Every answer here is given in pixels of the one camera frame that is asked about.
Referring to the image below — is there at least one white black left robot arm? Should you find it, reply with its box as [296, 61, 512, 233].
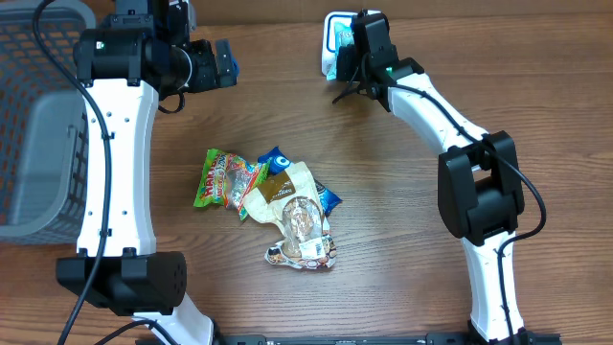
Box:
[56, 1, 238, 344]

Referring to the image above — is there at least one blue Oreo cookie pack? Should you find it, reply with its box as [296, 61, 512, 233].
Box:
[258, 147, 342, 217]

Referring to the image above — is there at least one white barcode scanner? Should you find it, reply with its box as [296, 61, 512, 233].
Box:
[321, 10, 390, 81]

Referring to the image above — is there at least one green Haribo gummy bag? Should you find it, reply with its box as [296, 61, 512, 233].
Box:
[193, 149, 269, 220]

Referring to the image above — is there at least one light teal snack packet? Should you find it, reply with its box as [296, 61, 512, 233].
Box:
[332, 25, 354, 81]

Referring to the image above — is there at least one beige brown cookie pouch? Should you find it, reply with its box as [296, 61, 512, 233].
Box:
[243, 162, 337, 270]

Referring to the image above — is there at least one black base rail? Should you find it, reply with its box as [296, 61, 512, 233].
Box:
[212, 329, 562, 345]

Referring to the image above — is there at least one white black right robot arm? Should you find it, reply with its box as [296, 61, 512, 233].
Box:
[334, 10, 525, 344]

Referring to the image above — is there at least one grey plastic mesh basket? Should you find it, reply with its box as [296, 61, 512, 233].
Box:
[1, 1, 88, 244]

